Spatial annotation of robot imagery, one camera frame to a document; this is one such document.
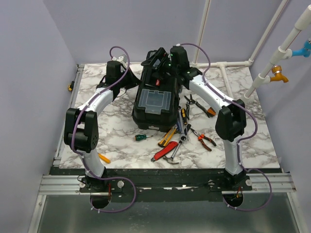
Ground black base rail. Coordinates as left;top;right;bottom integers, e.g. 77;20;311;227
50;168;282;202

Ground blue clear-handled screwdriver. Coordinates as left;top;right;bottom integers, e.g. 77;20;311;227
176;117;183;133

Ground orange hex key set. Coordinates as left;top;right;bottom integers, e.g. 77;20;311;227
207;107;216;117

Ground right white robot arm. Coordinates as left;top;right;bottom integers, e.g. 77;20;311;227
141;44;246;190

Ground orange pipe tap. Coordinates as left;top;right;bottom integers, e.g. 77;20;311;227
270;65;289;83

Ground yellow utility knife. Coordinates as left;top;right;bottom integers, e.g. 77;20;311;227
158;124;177;148

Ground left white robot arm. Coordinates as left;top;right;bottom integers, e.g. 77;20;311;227
64;55;139;192

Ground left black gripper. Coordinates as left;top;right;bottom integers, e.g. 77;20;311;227
118;67;143;90

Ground white pvc pipe frame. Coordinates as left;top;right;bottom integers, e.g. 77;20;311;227
191;0;311;115

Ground orange black pliers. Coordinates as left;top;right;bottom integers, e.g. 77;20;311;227
190;127;217;151

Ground yellow black knob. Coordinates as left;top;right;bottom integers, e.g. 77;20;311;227
68;81;75;92

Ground black plastic toolbox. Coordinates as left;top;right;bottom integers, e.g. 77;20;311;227
132;50;182;133

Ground orange handled screwdriver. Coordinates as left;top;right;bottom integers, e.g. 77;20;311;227
98;153;111;164

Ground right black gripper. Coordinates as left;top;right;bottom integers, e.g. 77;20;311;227
139;50;177;84

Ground ratchet wrench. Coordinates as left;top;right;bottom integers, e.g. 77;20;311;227
180;124;191;142

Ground aluminium frame rail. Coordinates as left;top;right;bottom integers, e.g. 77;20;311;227
38;173;296;196

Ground steel claw hammer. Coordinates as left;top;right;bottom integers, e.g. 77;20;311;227
163;143;181;165

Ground black yellow wire stripper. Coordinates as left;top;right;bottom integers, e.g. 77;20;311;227
184;94;210;119

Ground green stubby screwdriver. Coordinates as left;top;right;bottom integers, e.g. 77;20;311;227
135;134;153;141

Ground blue pipe fitting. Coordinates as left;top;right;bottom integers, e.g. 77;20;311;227
292;38;311;58

